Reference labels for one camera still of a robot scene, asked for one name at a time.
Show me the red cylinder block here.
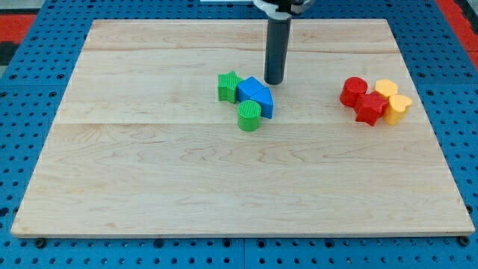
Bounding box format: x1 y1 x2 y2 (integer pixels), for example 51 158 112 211
339 76 368 108

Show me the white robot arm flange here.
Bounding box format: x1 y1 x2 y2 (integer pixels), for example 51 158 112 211
252 0 315 20

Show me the blue triangular block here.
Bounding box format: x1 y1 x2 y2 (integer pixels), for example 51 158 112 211
249 87 274 119

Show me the green cylinder block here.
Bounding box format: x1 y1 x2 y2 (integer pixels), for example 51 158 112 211
238 100 261 132

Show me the blue cube block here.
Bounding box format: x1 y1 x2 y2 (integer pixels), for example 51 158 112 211
236 76 264 102

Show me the light wooden board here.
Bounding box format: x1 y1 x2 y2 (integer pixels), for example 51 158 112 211
11 19 475 238

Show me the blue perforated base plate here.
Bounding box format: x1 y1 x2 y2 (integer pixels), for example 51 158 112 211
1 0 477 268

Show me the red star block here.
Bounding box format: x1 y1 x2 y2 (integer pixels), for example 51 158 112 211
354 92 388 126

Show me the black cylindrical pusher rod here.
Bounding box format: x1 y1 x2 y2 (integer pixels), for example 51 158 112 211
264 12 291 85

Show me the green star block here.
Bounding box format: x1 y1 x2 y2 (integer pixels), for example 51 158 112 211
217 71 243 104

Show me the yellow hexagon block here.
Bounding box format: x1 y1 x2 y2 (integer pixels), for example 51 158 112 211
374 79 399 100

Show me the yellow heart block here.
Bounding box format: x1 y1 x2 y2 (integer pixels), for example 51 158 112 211
383 94 413 126

